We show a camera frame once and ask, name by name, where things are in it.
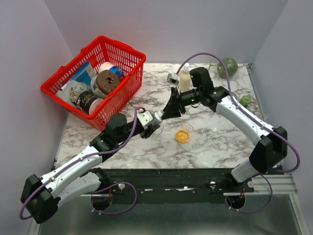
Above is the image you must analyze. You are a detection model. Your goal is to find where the red plastic shopping basket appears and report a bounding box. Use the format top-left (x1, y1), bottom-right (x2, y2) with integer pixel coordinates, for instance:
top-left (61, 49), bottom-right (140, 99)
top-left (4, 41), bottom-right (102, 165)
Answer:
top-left (40, 35), bottom-right (146, 131)

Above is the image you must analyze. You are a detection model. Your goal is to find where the orange pill dish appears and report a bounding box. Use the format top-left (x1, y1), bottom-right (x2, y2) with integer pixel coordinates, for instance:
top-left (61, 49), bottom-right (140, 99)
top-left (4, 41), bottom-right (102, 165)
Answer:
top-left (175, 130), bottom-right (190, 143)

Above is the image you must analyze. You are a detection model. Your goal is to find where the black face cream tub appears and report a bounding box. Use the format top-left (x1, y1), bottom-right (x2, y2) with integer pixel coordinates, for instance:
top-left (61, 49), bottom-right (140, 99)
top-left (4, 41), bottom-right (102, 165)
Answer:
top-left (76, 91), bottom-right (103, 115)

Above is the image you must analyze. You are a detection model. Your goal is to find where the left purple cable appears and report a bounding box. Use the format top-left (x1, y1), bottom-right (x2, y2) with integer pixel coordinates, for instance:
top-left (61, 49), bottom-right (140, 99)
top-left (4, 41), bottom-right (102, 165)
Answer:
top-left (19, 107), bottom-right (142, 220)

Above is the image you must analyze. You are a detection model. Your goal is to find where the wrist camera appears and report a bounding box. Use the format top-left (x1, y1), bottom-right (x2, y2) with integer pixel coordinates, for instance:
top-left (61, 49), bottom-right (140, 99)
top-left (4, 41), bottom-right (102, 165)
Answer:
top-left (136, 107), bottom-right (155, 129)
top-left (167, 73), bottom-right (180, 89)

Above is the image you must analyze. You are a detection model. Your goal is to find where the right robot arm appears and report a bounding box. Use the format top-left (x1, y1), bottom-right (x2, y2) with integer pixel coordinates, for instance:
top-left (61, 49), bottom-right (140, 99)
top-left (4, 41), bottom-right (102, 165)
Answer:
top-left (161, 67), bottom-right (287, 192)

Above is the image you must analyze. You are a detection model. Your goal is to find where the clear dish lid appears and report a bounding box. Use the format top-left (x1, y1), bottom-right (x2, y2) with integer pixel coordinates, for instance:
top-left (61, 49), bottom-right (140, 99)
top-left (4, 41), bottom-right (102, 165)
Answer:
top-left (181, 122), bottom-right (194, 132)

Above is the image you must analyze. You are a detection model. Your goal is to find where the blue white packet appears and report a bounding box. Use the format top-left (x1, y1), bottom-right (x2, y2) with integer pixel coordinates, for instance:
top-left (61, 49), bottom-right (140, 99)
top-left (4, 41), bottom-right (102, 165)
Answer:
top-left (68, 61), bottom-right (96, 85)

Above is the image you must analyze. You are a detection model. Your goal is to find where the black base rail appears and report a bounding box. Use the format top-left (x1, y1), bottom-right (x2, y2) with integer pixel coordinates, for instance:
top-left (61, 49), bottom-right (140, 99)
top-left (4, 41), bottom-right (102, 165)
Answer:
top-left (50, 168), bottom-right (272, 205)

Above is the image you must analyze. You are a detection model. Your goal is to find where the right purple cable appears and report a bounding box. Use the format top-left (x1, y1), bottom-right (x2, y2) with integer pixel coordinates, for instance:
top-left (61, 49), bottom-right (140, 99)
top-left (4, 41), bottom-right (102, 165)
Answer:
top-left (178, 52), bottom-right (301, 174)

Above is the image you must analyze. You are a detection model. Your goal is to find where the purple cable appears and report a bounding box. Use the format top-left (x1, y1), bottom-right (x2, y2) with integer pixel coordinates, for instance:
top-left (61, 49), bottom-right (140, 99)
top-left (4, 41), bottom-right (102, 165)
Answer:
top-left (178, 52), bottom-right (301, 174)
top-left (19, 107), bottom-right (142, 220)

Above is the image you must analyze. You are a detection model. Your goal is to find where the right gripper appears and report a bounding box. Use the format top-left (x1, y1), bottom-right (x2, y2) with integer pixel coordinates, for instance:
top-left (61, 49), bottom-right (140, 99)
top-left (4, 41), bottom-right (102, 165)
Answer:
top-left (161, 87), bottom-right (201, 119)

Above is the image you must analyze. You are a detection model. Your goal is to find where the beige soap pump bottle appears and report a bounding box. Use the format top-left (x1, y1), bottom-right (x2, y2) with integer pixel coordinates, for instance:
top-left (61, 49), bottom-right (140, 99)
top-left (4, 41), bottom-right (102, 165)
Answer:
top-left (179, 63), bottom-right (191, 92)

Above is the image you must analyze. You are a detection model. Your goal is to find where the brown round cork block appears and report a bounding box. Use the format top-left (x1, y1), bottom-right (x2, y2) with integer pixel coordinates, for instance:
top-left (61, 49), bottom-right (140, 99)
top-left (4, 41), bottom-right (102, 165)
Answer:
top-left (96, 70), bottom-right (120, 95)

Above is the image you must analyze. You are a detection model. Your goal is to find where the small pill bottle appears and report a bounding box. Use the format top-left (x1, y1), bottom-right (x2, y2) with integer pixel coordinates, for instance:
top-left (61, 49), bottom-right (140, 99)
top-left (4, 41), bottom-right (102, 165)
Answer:
top-left (153, 110), bottom-right (164, 125)

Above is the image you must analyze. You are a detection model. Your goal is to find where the green melon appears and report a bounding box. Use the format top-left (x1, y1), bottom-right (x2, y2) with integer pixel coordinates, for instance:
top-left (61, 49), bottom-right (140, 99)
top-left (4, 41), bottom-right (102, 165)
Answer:
top-left (217, 58), bottom-right (238, 78)

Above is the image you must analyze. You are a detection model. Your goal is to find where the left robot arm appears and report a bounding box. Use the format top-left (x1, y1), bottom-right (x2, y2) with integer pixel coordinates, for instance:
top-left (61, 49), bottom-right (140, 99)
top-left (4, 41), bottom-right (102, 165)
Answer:
top-left (20, 108), bottom-right (163, 224)

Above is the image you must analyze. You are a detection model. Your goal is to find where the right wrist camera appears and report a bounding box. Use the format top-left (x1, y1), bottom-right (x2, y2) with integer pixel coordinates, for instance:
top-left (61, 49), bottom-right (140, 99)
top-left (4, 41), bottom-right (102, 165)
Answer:
top-left (167, 73), bottom-right (180, 89)

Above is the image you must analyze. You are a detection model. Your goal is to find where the white printed cup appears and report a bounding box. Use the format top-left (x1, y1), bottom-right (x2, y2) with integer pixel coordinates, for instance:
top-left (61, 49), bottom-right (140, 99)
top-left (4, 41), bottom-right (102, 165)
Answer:
top-left (89, 76), bottom-right (108, 99)

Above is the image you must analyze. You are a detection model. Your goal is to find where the green cylinder bottle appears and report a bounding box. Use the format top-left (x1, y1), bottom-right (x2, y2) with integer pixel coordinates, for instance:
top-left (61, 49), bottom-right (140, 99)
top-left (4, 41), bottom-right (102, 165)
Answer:
top-left (239, 95), bottom-right (252, 108)

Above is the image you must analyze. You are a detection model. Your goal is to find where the white blue tissue roll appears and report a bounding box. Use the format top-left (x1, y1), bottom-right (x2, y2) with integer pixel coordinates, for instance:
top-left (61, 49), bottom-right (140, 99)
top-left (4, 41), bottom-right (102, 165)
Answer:
top-left (98, 62), bottom-right (124, 81)

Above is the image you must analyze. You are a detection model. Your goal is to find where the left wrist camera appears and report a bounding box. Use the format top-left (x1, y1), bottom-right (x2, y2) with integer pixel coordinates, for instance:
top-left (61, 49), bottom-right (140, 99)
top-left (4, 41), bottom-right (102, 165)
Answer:
top-left (136, 107), bottom-right (155, 129)

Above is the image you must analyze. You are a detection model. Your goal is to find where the silver cartoon snack bag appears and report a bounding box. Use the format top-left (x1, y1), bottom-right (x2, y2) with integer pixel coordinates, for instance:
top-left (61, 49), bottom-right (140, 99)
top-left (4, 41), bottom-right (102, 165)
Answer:
top-left (56, 80), bottom-right (89, 107)

